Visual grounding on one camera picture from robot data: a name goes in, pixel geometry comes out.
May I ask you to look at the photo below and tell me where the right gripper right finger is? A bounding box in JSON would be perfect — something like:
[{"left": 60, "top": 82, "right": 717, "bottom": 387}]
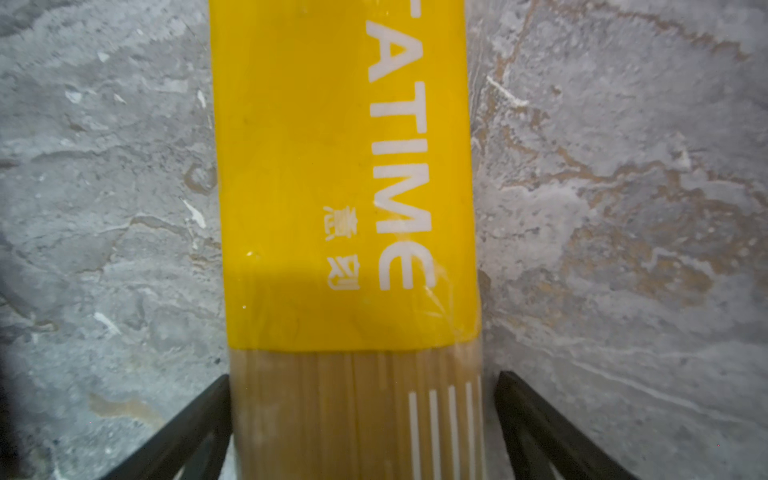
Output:
[{"left": 494, "top": 371, "right": 637, "bottom": 480}]

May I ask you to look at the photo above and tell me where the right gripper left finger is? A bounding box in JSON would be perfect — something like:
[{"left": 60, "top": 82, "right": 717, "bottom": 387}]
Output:
[{"left": 104, "top": 374, "right": 233, "bottom": 480}]

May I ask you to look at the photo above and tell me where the yellow spaghetti bag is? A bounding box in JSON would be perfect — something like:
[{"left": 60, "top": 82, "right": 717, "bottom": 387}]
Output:
[{"left": 209, "top": 1, "right": 486, "bottom": 479}]

